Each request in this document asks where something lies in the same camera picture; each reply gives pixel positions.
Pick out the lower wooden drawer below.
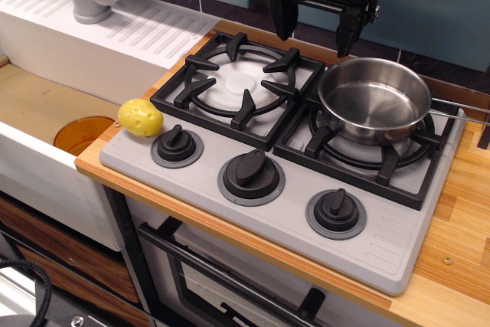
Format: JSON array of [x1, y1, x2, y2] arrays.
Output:
[[18, 245, 139, 306]]

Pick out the upper wooden drawer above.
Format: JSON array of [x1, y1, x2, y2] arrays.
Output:
[[1, 195, 130, 284]]

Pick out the wooden drawer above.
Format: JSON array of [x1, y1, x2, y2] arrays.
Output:
[[18, 245, 139, 306], [1, 195, 130, 284]]

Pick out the oven door with black handle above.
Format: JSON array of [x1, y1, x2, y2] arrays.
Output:
[[138, 218, 388, 326]]

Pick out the black stove knob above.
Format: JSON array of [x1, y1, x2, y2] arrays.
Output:
[[305, 188, 368, 240], [217, 149, 286, 207], [151, 124, 204, 169]]

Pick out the black right stove knob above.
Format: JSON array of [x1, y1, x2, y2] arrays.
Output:
[[305, 188, 368, 240]]

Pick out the yellow toy potato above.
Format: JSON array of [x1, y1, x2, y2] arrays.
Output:
[[118, 98, 164, 137]]

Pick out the black right burner grate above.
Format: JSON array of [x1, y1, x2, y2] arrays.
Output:
[[273, 93, 456, 211]]

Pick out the stainless steel pan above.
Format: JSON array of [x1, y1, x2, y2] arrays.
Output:
[[317, 57, 489, 146]]

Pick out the black left burner grate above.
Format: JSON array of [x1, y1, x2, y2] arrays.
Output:
[[150, 32, 325, 151]]

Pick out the grey toy stove top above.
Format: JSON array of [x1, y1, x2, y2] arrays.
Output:
[[100, 32, 465, 295]]

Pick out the black burner grate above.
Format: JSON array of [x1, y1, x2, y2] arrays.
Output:
[[273, 93, 456, 211], [150, 32, 325, 151]]

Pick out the right teal wall cabinet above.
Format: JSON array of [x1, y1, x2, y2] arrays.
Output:
[[296, 0, 490, 72]]

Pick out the black middle stove knob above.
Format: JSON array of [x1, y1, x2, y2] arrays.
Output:
[[217, 149, 286, 207]]

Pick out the black braided cable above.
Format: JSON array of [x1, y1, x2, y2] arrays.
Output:
[[0, 258, 54, 327]]

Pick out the orange sink drain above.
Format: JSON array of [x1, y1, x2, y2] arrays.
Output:
[[53, 116, 115, 156]]

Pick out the black left stove knob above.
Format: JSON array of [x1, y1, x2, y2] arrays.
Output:
[[151, 124, 204, 169]]

